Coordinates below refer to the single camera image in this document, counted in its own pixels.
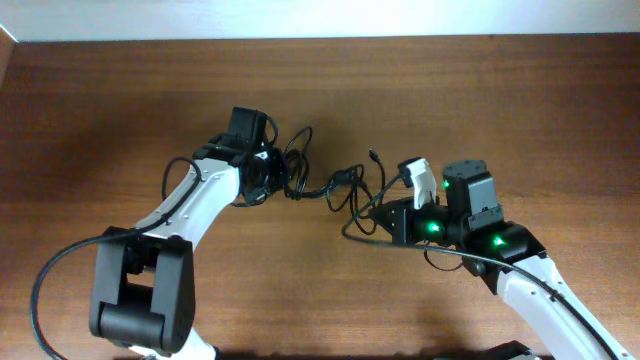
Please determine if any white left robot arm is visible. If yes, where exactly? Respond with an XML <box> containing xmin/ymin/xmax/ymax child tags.
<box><xmin>89</xmin><ymin>107</ymin><xmax>287</xmax><ymax>359</ymax></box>

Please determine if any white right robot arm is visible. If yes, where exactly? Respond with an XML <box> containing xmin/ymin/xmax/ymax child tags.
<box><xmin>368</xmin><ymin>158</ymin><xmax>632</xmax><ymax>359</ymax></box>

